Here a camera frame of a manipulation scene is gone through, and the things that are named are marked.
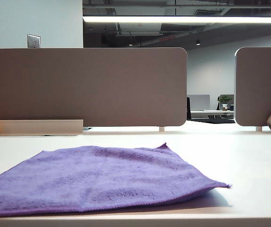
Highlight purple microfiber cloth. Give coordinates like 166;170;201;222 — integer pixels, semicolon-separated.
0;142;233;218

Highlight distant grey desk divider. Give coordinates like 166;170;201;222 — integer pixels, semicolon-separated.
187;94;211;111

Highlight distant white desk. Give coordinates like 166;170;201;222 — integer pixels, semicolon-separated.
190;109;235;119

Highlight potted green plant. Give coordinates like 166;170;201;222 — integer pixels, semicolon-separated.
217;94;232;111

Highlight long ceiling light strip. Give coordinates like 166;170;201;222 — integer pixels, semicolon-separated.
82;15;271;24

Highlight narrow brown desk divider panel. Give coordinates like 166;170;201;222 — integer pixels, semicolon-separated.
234;46;271;127

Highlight metal wall plate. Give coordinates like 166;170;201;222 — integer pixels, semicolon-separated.
27;34;41;49

